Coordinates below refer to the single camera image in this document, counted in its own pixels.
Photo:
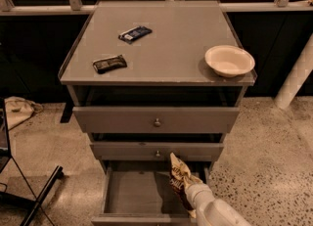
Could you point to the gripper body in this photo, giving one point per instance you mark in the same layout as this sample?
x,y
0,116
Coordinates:
x,y
200,191

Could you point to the brown chip bag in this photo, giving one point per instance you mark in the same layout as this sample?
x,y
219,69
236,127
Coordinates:
x,y
181,178

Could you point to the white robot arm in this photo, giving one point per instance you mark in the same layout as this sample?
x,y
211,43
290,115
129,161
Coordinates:
x,y
211,211

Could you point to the bottom grey open drawer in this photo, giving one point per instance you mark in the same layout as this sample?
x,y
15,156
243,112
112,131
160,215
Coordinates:
x,y
138,193

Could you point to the middle grey drawer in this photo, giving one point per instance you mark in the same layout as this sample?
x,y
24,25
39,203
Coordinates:
x,y
156,151

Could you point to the top grey drawer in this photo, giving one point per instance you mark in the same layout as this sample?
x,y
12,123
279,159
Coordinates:
x,y
155,119

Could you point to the grey drawer cabinet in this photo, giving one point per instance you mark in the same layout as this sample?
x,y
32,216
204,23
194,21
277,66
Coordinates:
x,y
165,68

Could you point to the beige cloth bag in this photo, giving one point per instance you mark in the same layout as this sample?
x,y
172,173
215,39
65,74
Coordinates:
x,y
18,110

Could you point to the white paper bowl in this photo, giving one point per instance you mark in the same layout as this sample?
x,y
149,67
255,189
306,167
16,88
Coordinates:
x,y
229,61

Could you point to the dark green snack bar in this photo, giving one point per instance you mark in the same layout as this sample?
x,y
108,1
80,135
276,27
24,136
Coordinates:
x,y
107,64

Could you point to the white diagonal pole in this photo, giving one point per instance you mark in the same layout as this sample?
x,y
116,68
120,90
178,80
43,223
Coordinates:
x,y
299,73

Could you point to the blue snack bar wrapper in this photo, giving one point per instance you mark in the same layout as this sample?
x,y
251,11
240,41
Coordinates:
x,y
134,34

